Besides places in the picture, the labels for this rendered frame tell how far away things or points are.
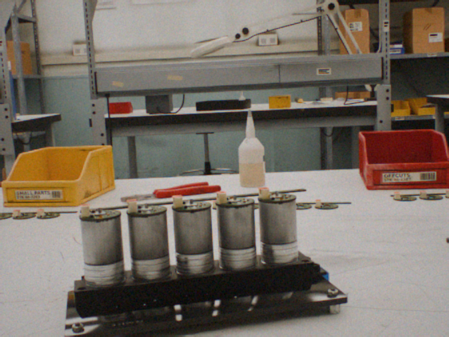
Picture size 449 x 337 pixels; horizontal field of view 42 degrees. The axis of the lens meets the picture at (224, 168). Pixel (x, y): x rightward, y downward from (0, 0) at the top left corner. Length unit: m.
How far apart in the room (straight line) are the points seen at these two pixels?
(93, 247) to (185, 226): 0.06
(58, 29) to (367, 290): 4.76
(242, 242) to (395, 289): 0.10
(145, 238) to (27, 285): 0.13
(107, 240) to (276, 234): 0.10
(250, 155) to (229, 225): 0.40
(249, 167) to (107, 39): 4.24
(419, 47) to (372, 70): 1.85
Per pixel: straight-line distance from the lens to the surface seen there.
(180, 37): 4.86
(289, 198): 0.38
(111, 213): 0.36
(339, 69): 2.72
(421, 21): 4.60
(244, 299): 0.35
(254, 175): 0.76
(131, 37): 4.92
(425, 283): 0.42
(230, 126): 2.76
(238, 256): 0.37
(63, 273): 0.47
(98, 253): 0.36
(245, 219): 0.37
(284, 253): 0.38
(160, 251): 0.36
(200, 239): 0.36
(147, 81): 2.72
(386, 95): 2.78
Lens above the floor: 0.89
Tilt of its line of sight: 8 degrees down
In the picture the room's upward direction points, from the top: 3 degrees counter-clockwise
